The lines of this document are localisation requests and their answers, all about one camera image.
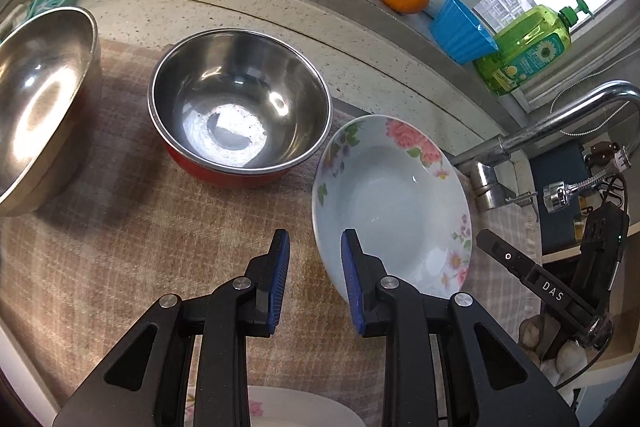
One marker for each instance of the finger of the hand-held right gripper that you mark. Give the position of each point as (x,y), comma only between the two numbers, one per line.
(505,256)

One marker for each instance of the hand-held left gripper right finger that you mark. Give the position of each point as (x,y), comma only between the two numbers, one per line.
(350,277)

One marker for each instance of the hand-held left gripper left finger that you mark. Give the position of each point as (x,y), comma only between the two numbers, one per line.
(281,277)

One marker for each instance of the floral deep plate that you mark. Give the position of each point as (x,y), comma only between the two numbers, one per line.
(390,192)

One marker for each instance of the white floral plate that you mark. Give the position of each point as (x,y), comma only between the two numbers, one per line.
(300,412)

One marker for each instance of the red steel bowl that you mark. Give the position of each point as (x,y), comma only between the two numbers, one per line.
(235,107)

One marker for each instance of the large steel bowl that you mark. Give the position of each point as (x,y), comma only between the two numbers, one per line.
(45,97)

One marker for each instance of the person's right hand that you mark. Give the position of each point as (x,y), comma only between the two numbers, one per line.
(570,357)

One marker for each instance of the flexible faucet sprayer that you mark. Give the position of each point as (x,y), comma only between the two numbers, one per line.
(557,194)

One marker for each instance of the dark blue knife block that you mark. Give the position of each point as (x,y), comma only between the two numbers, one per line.
(555,157)

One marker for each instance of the chrome faucet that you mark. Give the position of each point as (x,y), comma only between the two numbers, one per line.
(550,127)

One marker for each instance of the plaid cloth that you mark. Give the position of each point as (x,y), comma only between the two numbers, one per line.
(150,232)

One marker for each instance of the green dish soap bottle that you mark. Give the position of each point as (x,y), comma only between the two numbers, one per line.
(525,52)

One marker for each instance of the blue ribbed cup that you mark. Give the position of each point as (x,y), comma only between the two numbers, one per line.
(457,32)

